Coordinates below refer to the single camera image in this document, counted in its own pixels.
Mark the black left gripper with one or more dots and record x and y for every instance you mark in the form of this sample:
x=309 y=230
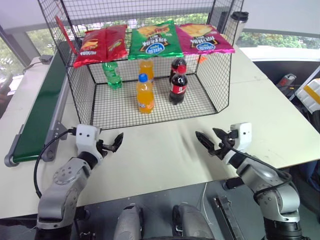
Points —
x=105 y=148

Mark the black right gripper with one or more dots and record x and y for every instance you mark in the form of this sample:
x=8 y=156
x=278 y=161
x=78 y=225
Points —
x=226 y=147

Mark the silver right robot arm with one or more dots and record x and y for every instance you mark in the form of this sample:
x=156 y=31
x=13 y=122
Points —
x=270 y=182

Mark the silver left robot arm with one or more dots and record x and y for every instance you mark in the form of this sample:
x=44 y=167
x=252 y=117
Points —
x=63 y=175

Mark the green conveyor belt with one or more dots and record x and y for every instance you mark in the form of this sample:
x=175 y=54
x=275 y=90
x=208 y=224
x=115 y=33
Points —
x=40 y=115

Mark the black table clamp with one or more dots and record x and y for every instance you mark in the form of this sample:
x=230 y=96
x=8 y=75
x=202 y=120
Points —
x=232 y=183

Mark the orange soda bottle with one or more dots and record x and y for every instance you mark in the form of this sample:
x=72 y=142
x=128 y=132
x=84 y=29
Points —
x=146 y=68
x=145 y=96

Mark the cola bottle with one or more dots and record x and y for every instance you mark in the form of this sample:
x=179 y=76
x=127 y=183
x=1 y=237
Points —
x=178 y=87
x=178 y=65

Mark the green soda bottle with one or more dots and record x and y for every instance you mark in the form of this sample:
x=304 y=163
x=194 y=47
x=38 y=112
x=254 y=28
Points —
x=113 y=76

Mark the grey rounded robot leg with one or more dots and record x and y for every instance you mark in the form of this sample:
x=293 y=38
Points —
x=191 y=222
x=130 y=222

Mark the small orange tag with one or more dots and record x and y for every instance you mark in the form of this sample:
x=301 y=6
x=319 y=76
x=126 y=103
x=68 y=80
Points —
x=202 y=59

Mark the red black power tool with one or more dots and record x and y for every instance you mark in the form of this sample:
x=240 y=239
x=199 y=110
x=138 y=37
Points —
x=287 y=80

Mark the red chips bag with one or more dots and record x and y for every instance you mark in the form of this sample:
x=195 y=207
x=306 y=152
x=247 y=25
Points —
x=101 y=46

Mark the magenta chips bag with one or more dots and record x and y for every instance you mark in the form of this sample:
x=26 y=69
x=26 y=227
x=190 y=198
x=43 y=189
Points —
x=203 y=40

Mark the white yellow case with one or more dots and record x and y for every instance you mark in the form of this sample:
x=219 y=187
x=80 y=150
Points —
x=310 y=95

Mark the green chips bag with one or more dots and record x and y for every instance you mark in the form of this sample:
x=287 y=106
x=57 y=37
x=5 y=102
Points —
x=155 y=40

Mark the grey power adapter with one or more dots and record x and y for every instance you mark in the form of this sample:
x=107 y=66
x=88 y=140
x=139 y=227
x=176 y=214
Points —
x=45 y=58

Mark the silver tumbler black lid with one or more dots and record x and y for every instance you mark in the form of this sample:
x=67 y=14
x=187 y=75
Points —
x=236 y=27

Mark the black chair back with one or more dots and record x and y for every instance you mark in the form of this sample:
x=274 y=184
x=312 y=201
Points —
x=223 y=17

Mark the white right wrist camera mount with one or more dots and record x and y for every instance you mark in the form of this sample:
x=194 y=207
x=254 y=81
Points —
x=243 y=136

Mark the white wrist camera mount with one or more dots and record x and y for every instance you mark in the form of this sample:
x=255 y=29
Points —
x=86 y=136
x=243 y=136

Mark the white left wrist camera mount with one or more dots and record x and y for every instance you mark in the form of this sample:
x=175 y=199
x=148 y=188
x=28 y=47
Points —
x=86 y=136

